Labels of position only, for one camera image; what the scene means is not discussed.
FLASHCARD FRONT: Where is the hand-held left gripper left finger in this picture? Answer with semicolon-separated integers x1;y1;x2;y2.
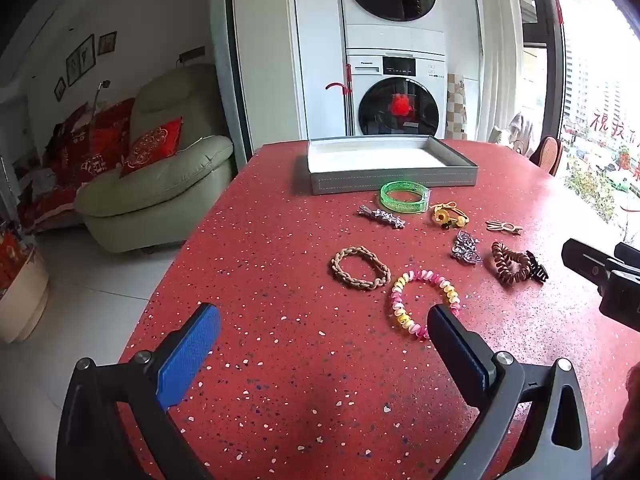
56;302;222;480

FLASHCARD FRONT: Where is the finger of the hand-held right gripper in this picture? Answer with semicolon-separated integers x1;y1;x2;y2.
599;270;640;333
561;238;640;282

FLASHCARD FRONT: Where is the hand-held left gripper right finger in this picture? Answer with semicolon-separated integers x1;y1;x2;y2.
426;302;593;480

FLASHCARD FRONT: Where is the black claw hair clip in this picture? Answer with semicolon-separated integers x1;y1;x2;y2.
522;250;549;283

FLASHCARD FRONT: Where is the pink yellow spiral hair tie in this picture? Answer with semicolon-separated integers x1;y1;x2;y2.
389;269;461;341

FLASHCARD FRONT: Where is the brown spiral hair tie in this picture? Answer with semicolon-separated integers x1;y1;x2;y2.
491;240;532;287

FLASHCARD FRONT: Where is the yellow flower hair tie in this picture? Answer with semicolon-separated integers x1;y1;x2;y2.
431;200;471;230

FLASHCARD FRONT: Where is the brown braided hair tie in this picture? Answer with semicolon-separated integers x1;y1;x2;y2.
330;246;391;291

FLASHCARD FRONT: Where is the silver star hair clip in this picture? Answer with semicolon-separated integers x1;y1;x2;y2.
357;204;406;230

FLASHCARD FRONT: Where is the green glitter bangle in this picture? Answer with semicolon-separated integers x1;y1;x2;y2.
379;180;432;216

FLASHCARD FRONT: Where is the grey shallow tray box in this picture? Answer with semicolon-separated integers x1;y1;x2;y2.
305;136;479;196

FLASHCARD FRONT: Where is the red window decal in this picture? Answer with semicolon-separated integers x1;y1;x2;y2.
590;110;640;181

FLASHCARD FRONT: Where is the white cloth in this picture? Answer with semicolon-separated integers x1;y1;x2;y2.
490;112;536;153

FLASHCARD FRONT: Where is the light green armchair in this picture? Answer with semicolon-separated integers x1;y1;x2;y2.
74;62;236;255

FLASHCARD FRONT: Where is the beige round bin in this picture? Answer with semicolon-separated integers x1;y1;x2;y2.
0;255;50;345

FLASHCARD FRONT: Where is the red printed bag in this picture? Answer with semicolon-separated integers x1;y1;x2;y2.
0;227;37;291

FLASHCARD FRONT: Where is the checkered towel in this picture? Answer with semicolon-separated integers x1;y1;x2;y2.
447;74;466;138

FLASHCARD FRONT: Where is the red embroidered cushion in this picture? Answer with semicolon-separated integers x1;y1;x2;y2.
120;116;184;177

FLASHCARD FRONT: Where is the sofa with red cover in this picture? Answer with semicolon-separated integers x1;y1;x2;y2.
15;97;136;233

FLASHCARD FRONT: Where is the white curtain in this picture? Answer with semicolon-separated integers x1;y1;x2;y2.
470;0;526;143

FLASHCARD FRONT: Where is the slim floor lamp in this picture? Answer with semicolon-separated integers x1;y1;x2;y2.
90;79;112;126

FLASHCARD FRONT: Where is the white tumble dryer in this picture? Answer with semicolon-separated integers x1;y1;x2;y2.
336;0;446;56

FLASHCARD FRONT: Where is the white stacked washer dryer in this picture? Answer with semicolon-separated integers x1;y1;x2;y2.
290;0;483;143

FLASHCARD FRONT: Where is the red white mop handle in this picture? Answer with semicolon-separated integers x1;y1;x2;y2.
325;62;353;136

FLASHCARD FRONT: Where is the dark door frame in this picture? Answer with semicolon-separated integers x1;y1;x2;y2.
222;0;253;166

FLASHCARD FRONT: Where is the large dark picture frame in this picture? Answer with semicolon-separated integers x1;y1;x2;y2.
66;34;96;86

